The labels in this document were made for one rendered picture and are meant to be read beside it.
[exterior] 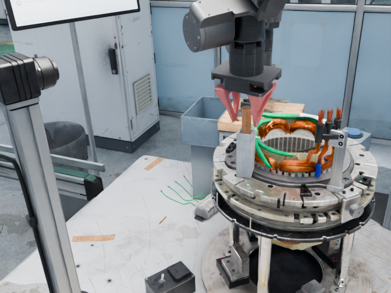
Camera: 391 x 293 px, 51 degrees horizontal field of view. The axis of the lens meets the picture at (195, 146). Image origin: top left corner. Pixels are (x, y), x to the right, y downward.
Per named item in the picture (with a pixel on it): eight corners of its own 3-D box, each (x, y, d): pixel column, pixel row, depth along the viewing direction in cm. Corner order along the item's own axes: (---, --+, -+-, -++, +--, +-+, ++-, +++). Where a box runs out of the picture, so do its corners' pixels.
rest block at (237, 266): (238, 259, 96) (238, 242, 93) (249, 275, 91) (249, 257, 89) (221, 264, 95) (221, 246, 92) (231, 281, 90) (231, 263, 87)
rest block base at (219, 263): (235, 259, 99) (235, 253, 98) (249, 282, 92) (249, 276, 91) (216, 265, 97) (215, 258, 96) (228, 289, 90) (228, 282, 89)
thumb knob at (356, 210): (347, 217, 70) (349, 204, 68) (358, 213, 70) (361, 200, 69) (352, 220, 69) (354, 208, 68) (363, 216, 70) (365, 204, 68)
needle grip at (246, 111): (242, 139, 73) (242, 109, 70) (241, 135, 75) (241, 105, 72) (251, 139, 73) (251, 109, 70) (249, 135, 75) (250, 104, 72)
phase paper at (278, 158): (258, 168, 77) (259, 147, 75) (260, 164, 78) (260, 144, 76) (301, 175, 74) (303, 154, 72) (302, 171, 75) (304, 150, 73)
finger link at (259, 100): (260, 137, 68) (262, 86, 63) (222, 128, 72) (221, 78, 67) (276, 120, 73) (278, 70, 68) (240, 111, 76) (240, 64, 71)
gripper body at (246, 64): (266, 93, 64) (268, 47, 60) (209, 82, 68) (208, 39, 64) (282, 78, 68) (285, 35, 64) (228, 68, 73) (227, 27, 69)
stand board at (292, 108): (217, 130, 108) (217, 121, 107) (237, 104, 124) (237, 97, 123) (294, 139, 101) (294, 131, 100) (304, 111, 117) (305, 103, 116)
